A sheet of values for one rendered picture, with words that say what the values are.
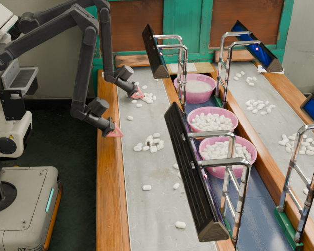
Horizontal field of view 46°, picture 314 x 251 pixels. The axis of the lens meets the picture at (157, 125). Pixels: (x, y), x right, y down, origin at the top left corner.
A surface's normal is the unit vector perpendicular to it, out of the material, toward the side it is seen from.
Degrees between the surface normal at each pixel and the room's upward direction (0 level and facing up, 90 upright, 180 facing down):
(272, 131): 0
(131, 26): 90
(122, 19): 90
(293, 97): 0
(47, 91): 90
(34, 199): 0
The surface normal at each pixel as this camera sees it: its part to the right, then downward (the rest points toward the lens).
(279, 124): 0.00, -0.84
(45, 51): 0.04, 0.54
